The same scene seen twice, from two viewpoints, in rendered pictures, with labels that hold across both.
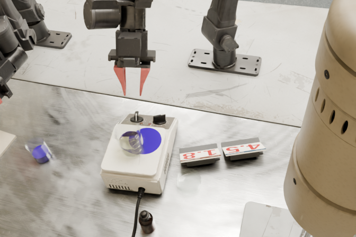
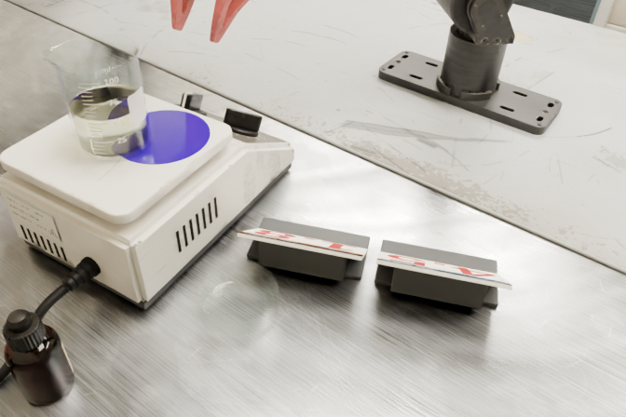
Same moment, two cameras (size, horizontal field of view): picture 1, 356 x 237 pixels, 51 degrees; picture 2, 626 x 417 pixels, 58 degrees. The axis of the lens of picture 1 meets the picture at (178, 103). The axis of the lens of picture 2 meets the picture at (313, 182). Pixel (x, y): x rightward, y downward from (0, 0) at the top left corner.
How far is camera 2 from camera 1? 47 cm
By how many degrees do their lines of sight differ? 14
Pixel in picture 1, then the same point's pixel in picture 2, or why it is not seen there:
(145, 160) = (124, 176)
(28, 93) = (27, 33)
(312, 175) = not seen: outside the picture
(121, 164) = (53, 165)
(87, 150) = not seen: hidden behind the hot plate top
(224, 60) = (468, 73)
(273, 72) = (584, 139)
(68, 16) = not seen: outside the picture
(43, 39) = not seen: outside the picture
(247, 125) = (475, 224)
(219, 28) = not seen: outside the picture
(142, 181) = (88, 235)
